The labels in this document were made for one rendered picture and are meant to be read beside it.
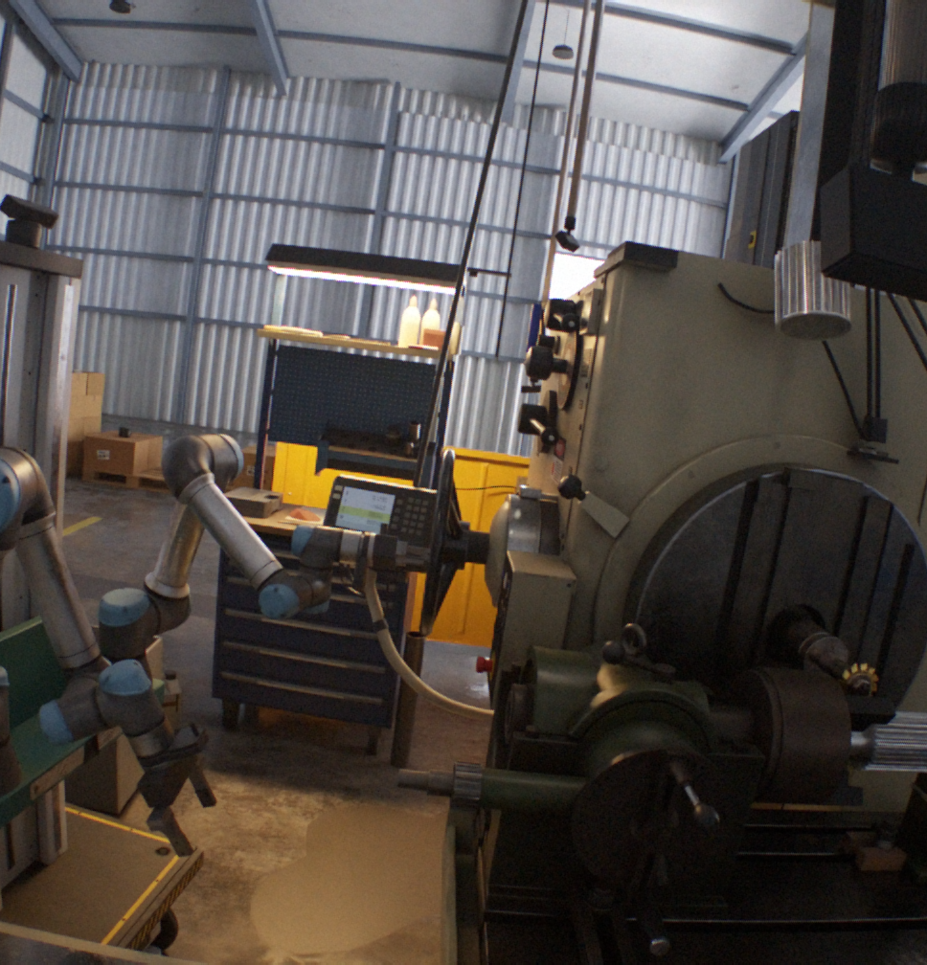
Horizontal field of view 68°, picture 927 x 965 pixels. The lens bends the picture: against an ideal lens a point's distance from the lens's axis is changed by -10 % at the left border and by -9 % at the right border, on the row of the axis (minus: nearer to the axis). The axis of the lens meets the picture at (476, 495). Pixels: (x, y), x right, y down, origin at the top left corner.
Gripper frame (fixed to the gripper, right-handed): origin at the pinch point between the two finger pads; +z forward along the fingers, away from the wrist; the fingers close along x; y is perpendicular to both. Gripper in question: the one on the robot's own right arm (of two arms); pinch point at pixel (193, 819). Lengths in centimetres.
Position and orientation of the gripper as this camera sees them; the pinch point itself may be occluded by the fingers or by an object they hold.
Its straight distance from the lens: 143.6
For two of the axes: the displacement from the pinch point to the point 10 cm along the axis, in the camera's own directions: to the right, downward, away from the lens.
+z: 2.7, 9.3, 2.7
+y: -9.6, 2.5, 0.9
